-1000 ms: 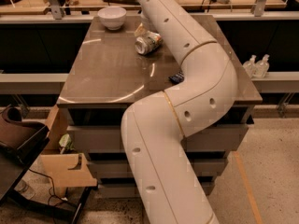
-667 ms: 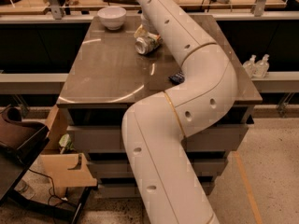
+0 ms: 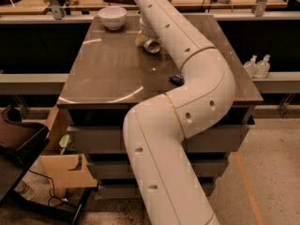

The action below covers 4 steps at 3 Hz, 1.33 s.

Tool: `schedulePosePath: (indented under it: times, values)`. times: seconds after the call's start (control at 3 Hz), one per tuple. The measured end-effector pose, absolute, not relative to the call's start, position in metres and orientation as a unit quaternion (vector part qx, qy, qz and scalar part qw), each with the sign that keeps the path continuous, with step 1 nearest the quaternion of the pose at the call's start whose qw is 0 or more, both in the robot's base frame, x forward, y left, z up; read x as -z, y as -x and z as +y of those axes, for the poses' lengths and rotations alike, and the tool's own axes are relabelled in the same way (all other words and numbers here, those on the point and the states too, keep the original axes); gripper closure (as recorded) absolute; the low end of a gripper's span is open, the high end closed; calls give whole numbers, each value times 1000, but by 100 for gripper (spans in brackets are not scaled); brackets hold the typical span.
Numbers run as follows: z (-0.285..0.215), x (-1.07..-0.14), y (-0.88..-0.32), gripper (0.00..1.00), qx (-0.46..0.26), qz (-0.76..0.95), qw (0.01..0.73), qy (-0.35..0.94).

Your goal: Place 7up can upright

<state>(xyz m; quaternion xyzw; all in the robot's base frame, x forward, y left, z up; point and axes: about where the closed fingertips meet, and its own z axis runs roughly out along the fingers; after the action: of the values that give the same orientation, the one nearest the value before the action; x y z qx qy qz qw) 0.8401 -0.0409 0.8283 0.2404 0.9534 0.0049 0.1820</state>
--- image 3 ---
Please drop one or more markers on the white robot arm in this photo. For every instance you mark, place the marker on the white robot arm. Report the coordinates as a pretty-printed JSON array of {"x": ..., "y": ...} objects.
[{"x": 155, "y": 128}]

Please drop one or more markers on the green white small packet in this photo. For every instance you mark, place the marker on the green white small packet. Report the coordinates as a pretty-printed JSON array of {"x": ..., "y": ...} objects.
[{"x": 65, "y": 144}]

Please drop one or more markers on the beige cardboard piece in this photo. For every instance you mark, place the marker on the beige cardboard piece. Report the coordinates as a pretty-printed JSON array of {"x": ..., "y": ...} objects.
[{"x": 66, "y": 171}]

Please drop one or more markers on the white ceramic bowl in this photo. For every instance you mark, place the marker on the white ceramic bowl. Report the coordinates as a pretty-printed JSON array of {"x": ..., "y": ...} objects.
[{"x": 112, "y": 18}]

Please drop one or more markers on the top grey drawer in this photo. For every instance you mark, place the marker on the top grey drawer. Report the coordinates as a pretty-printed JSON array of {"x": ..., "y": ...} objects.
[{"x": 96, "y": 140}]

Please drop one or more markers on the right clear pump bottle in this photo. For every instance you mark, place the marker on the right clear pump bottle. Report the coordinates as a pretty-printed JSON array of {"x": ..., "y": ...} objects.
[{"x": 262, "y": 67}]

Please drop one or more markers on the dark brown tray cart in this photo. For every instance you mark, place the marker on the dark brown tray cart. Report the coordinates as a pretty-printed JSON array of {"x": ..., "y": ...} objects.
[{"x": 20, "y": 145}]

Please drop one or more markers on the left clear pump bottle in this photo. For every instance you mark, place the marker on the left clear pump bottle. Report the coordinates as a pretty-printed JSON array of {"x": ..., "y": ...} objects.
[{"x": 249, "y": 66}]

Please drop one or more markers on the grey drawer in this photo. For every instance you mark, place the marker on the grey drawer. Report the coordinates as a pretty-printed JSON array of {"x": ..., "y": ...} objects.
[
  {"x": 96, "y": 140},
  {"x": 121, "y": 169},
  {"x": 119, "y": 189}
]

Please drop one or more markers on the bottom grey drawer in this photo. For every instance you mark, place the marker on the bottom grey drawer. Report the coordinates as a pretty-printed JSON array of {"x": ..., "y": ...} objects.
[{"x": 119, "y": 189}]

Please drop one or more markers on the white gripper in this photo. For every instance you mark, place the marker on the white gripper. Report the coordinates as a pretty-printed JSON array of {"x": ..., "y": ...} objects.
[{"x": 148, "y": 29}]

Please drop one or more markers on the middle grey drawer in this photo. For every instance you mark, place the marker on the middle grey drawer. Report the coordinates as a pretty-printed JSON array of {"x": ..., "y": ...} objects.
[{"x": 121, "y": 169}]

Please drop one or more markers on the dark blue snack packet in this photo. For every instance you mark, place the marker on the dark blue snack packet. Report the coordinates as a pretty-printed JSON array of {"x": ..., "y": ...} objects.
[{"x": 177, "y": 79}]

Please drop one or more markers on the silver green 7up can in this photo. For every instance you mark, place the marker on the silver green 7up can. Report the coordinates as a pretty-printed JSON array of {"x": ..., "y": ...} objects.
[{"x": 152, "y": 46}]

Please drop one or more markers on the clear pump bottle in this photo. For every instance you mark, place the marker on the clear pump bottle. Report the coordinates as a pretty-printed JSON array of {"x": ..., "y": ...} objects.
[
  {"x": 262, "y": 67},
  {"x": 249, "y": 66}
]

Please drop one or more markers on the grey drawer cabinet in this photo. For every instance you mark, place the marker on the grey drawer cabinet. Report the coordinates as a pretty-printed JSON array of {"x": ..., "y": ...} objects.
[{"x": 111, "y": 74}]

